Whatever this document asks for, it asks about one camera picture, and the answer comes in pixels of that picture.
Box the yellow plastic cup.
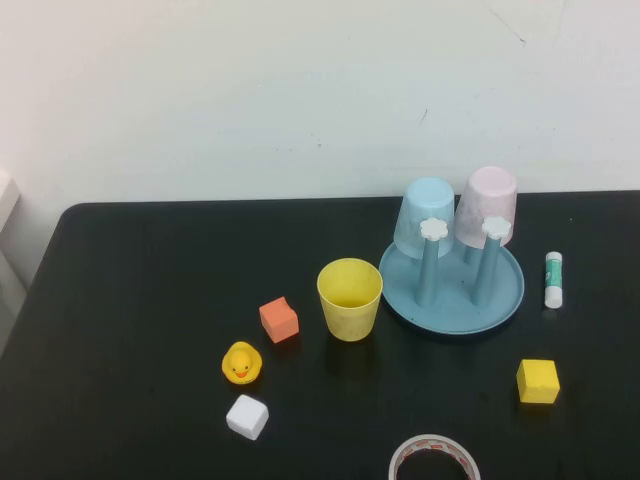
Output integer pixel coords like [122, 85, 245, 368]
[316, 257, 385, 343]

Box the light blue plastic cup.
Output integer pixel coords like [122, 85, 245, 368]
[393, 176, 457, 259]

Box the blue cup stand with posts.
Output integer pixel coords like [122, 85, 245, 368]
[378, 216, 526, 335]

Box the pink plastic cup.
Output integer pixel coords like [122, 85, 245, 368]
[453, 165, 519, 250]

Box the orange foam cube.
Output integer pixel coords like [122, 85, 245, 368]
[258, 296, 300, 345]

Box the yellow rubber duck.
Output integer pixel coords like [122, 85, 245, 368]
[220, 340, 264, 386]

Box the white foam cube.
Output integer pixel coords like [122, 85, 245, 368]
[225, 393, 270, 441]

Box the white tape roll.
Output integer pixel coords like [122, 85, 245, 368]
[388, 433, 483, 480]

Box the white green glue stick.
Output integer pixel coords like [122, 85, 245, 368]
[543, 251, 566, 310]

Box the yellow foam cube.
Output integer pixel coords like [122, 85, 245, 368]
[515, 358, 562, 404]

